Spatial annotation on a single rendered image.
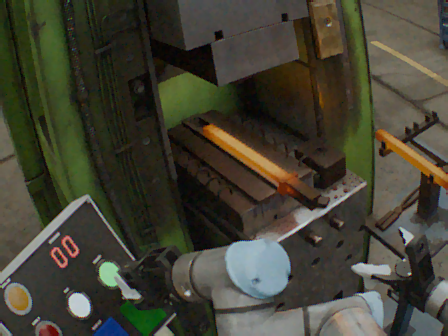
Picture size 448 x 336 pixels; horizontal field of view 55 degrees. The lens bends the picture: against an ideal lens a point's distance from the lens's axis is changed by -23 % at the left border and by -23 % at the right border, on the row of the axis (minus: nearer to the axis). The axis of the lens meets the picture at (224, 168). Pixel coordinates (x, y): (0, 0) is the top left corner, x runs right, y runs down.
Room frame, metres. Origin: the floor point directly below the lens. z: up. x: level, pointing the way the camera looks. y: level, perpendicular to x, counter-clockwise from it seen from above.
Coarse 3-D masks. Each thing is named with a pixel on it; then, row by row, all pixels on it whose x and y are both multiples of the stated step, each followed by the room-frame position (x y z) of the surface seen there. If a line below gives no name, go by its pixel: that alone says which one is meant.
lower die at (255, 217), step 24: (216, 120) 1.29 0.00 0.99; (192, 144) 1.19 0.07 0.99; (216, 144) 1.15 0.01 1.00; (264, 144) 1.13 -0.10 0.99; (192, 168) 1.10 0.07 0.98; (216, 168) 1.06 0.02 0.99; (240, 168) 1.05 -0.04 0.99; (288, 168) 1.01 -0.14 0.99; (216, 192) 0.99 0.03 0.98; (240, 192) 0.97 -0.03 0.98; (264, 192) 0.94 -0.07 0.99; (240, 216) 0.90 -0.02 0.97; (264, 216) 0.92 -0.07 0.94
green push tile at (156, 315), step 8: (128, 304) 0.60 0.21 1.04; (120, 312) 0.59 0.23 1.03; (128, 312) 0.59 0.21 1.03; (136, 312) 0.60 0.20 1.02; (144, 312) 0.61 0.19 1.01; (152, 312) 0.61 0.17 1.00; (160, 312) 0.62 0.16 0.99; (128, 320) 0.58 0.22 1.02; (136, 320) 0.59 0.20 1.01; (144, 320) 0.59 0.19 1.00; (152, 320) 0.60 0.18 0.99; (160, 320) 0.61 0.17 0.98; (136, 328) 0.58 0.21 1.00; (144, 328) 0.58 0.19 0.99; (152, 328) 0.59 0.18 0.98
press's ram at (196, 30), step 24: (144, 0) 1.01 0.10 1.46; (168, 0) 0.91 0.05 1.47; (192, 0) 0.89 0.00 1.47; (216, 0) 0.91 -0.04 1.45; (240, 0) 0.93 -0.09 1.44; (264, 0) 0.96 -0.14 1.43; (288, 0) 0.99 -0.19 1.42; (168, 24) 0.92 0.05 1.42; (192, 24) 0.88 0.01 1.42; (216, 24) 0.90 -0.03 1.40; (240, 24) 0.93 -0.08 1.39; (264, 24) 0.95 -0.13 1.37; (192, 48) 0.88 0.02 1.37
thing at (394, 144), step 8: (376, 136) 1.13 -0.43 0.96; (384, 136) 1.10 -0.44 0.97; (392, 136) 1.10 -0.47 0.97; (392, 144) 1.06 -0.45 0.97; (400, 144) 1.05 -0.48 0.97; (400, 152) 1.03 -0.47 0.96; (408, 152) 1.01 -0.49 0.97; (416, 152) 1.00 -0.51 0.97; (408, 160) 1.00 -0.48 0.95; (416, 160) 0.96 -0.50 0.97; (424, 160) 0.96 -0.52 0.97; (424, 168) 0.93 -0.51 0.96; (432, 168) 0.91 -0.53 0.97; (440, 176) 0.87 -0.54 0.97; (440, 184) 0.86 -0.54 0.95
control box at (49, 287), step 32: (64, 224) 0.66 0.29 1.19; (96, 224) 0.70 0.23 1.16; (32, 256) 0.58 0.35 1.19; (96, 256) 0.65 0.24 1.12; (128, 256) 0.69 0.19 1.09; (0, 288) 0.50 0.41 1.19; (32, 288) 0.54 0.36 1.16; (64, 288) 0.57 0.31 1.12; (96, 288) 0.60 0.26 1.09; (0, 320) 0.46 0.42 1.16; (32, 320) 0.49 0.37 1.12; (64, 320) 0.52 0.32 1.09; (96, 320) 0.55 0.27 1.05
